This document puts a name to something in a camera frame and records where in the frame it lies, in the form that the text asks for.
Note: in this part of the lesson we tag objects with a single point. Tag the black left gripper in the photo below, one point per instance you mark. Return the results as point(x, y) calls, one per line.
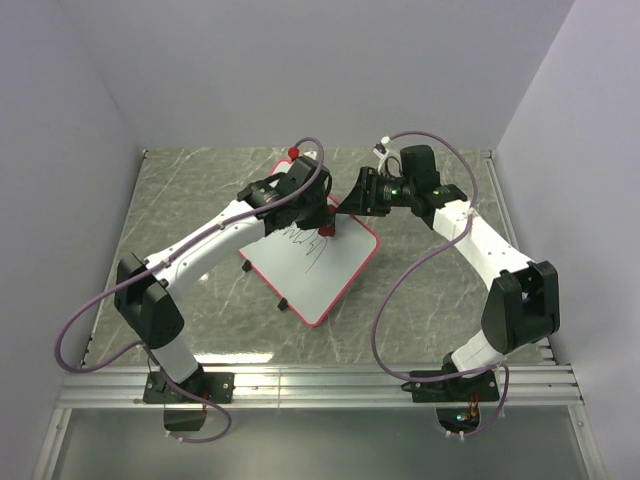
point(321, 219)

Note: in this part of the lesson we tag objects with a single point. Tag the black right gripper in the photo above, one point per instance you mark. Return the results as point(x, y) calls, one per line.
point(359, 201)

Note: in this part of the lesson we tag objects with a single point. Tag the red whiteboard eraser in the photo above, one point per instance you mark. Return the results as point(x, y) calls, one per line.
point(328, 229)

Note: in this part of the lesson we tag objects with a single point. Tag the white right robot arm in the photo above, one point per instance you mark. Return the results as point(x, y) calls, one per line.
point(522, 306)

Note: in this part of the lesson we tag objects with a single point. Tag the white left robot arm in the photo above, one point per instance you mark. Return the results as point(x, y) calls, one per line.
point(151, 287)

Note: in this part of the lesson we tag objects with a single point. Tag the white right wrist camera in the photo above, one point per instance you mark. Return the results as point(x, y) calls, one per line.
point(387, 155)

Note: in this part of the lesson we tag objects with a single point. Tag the white board with pink frame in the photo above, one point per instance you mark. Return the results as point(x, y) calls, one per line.
point(313, 272)

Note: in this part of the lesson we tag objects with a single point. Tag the aluminium mounting rail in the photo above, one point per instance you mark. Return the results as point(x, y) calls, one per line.
point(308, 387)

